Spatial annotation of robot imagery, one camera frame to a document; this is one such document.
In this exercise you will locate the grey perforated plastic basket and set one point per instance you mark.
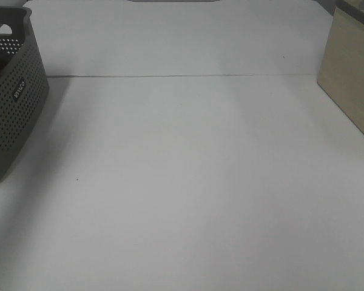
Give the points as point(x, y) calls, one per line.
point(23, 84)

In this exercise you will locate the beige wooden box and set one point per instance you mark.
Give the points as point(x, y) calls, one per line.
point(341, 73)

